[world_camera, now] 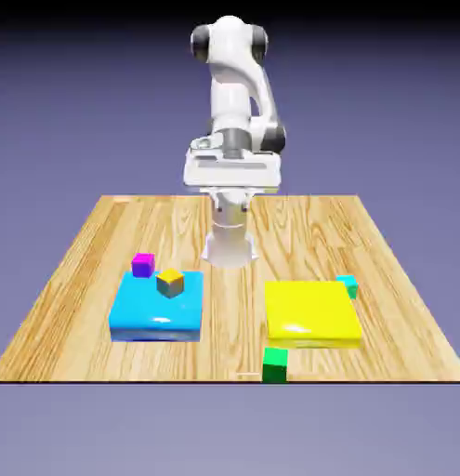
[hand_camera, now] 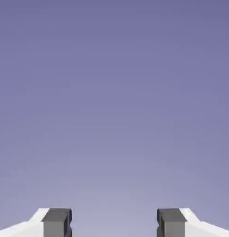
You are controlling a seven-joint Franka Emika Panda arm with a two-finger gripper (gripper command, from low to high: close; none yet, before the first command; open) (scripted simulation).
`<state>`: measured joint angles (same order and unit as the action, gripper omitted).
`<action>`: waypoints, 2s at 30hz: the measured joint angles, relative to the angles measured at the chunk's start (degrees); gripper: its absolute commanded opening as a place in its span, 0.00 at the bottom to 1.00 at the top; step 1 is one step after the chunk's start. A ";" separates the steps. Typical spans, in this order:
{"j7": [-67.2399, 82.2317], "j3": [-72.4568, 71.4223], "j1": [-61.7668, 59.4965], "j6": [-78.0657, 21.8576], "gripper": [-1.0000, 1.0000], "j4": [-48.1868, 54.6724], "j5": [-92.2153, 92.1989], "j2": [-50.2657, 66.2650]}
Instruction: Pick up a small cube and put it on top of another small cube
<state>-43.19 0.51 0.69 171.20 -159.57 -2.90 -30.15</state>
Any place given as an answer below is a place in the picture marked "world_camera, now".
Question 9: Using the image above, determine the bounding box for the small green cube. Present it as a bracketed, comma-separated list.
[261, 347, 290, 385]

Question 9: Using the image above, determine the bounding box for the large blue box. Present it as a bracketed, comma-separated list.
[108, 271, 205, 343]

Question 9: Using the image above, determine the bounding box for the large yellow box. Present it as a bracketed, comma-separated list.
[264, 280, 363, 350]

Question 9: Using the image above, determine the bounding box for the small orange cube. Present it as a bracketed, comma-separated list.
[155, 268, 186, 299]

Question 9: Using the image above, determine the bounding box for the small teal cube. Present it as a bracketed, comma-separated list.
[335, 274, 360, 301]

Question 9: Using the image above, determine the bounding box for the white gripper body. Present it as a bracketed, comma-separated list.
[182, 147, 283, 195]

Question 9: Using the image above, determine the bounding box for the small magenta cube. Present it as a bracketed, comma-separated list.
[131, 252, 157, 279]

